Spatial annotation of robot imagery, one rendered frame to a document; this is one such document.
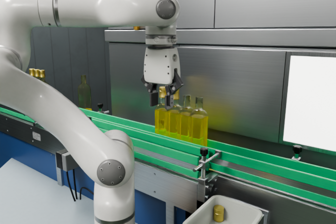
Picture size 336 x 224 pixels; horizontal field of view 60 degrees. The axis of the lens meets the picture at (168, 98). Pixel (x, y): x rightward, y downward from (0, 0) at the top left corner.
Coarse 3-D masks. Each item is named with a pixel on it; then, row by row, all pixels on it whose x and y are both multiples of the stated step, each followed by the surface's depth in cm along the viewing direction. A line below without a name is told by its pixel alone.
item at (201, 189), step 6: (210, 174) 104; (216, 174) 104; (210, 180) 101; (216, 180) 103; (198, 186) 99; (204, 186) 98; (210, 186) 101; (216, 186) 105; (198, 192) 100; (204, 192) 98; (210, 192) 102; (198, 198) 100; (204, 198) 99
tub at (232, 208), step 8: (208, 200) 96; (216, 200) 98; (224, 200) 97; (232, 200) 96; (200, 208) 91; (208, 208) 95; (224, 208) 98; (232, 208) 96; (240, 208) 94; (248, 208) 92; (256, 208) 91; (192, 216) 88; (200, 216) 91; (208, 216) 95; (224, 216) 98; (232, 216) 96; (240, 216) 94; (248, 216) 93; (256, 216) 91
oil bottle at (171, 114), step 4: (172, 108) 117; (176, 108) 117; (168, 112) 118; (172, 112) 117; (176, 112) 116; (168, 116) 119; (172, 116) 117; (176, 116) 116; (168, 120) 119; (172, 120) 118; (176, 120) 117; (168, 124) 119; (172, 124) 118; (176, 124) 117; (168, 128) 120; (172, 128) 118; (176, 128) 118; (168, 132) 120; (172, 132) 119; (176, 132) 118; (172, 136) 119; (176, 136) 118
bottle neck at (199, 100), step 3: (198, 96) 112; (201, 96) 112; (195, 99) 111; (198, 99) 110; (201, 99) 110; (195, 102) 111; (198, 102) 110; (201, 102) 110; (195, 105) 111; (198, 105) 110; (201, 105) 111; (195, 108) 111; (198, 108) 111; (201, 108) 111
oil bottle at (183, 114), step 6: (180, 108) 115; (186, 108) 114; (192, 108) 115; (180, 114) 114; (186, 114) 113; (180, 120) 115; (186, 120) 113; (180, 126) 116; (186, 126) 114; (180, 132) 116; (186, 132) 114; (180, 138) 117; (186, 138) 115
